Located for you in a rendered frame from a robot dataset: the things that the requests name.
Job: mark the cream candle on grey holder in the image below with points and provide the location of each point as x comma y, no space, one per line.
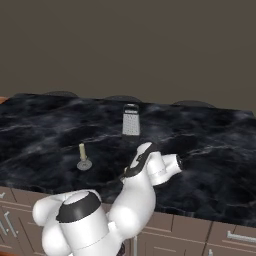
83,160

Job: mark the grey metal box grater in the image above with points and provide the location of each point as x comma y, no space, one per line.
130,125

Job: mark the dark round stool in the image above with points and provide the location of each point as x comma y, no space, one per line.
123,98
193,103
61,94

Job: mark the brown drawer front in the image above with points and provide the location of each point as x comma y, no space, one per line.
233,245
191,228
160,221

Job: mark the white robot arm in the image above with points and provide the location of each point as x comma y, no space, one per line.
133,200

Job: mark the brown cabinet door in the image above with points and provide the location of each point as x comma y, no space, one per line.
26,226
166,245

